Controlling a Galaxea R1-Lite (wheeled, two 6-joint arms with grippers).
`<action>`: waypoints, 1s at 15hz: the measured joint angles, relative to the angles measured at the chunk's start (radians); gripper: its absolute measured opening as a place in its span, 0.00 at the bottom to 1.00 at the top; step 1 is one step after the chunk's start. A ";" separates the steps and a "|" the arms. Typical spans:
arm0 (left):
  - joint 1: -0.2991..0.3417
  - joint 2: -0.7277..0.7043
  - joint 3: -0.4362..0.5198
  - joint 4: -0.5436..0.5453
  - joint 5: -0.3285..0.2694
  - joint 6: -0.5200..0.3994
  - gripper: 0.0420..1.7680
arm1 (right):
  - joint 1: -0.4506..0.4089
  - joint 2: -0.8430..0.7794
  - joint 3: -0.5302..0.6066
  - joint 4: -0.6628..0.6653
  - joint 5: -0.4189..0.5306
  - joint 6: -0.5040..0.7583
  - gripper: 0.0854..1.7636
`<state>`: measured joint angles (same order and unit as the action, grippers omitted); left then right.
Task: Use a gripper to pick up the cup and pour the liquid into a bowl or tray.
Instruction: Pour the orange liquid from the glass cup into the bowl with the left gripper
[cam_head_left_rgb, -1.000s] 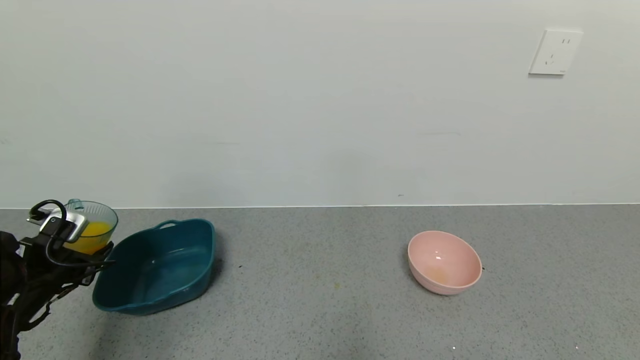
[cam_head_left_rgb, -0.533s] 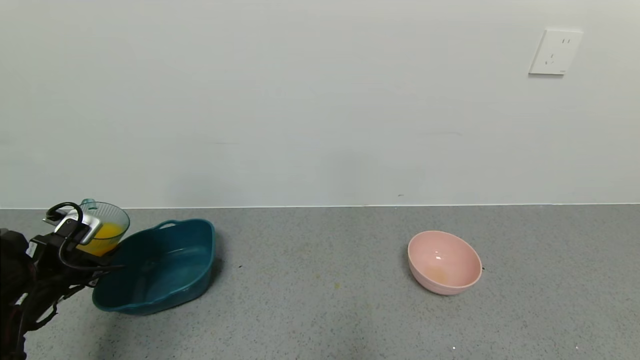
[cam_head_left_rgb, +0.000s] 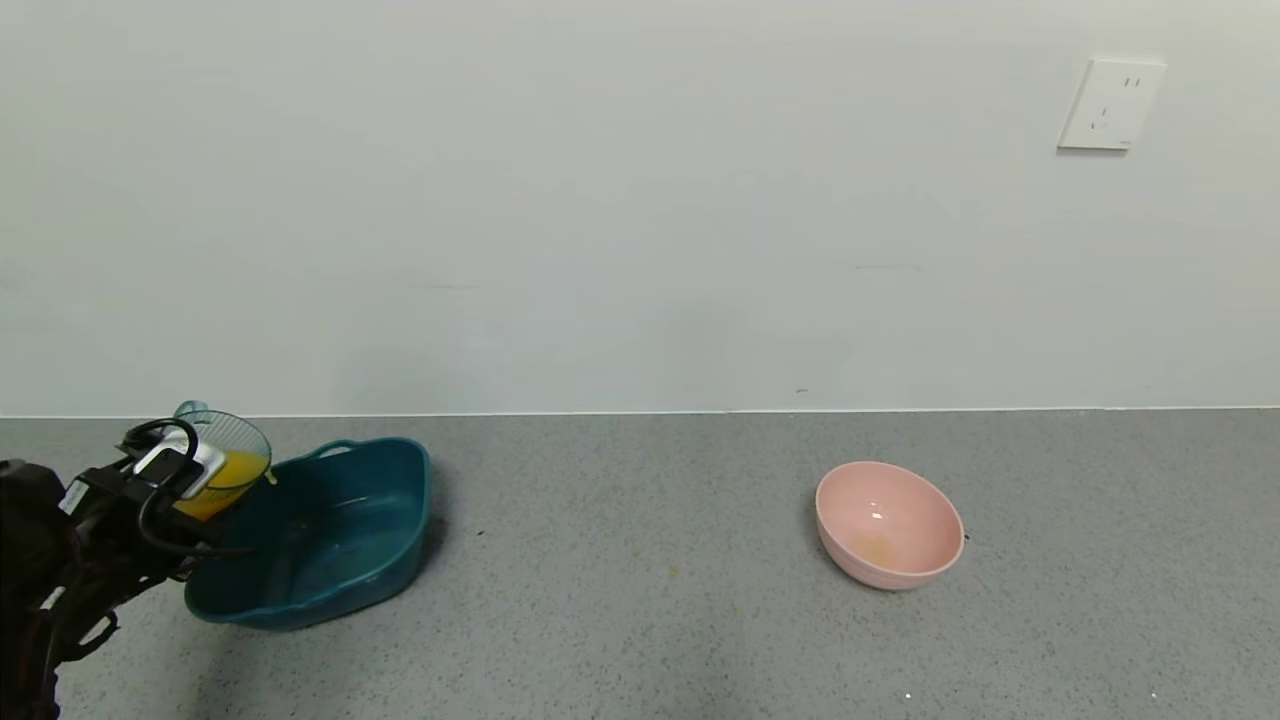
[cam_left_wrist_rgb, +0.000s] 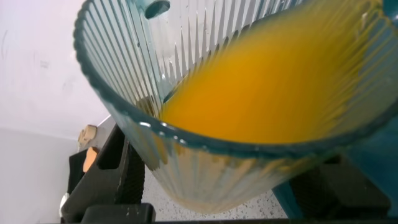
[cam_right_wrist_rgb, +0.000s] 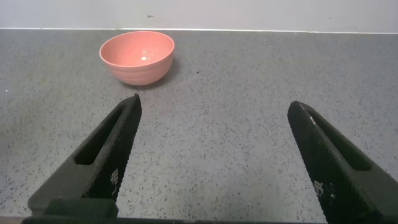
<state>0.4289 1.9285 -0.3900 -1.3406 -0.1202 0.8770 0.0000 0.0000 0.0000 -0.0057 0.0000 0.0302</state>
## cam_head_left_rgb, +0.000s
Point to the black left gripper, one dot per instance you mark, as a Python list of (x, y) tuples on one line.
[(176, 467)]

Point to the orange juice liquid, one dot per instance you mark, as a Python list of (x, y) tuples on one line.
[(225, 480)]

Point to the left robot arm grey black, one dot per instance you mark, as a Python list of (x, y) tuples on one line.
[(30, 560)]

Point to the pink bowl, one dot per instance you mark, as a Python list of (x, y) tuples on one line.
[(885, 525)]

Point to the teal plastic basin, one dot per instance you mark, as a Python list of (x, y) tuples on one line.
[(330, 540)]

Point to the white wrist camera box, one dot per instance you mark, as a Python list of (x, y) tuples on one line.
[(190, 462)]

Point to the white wall socket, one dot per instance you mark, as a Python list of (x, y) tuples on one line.
[(1112, 104)]

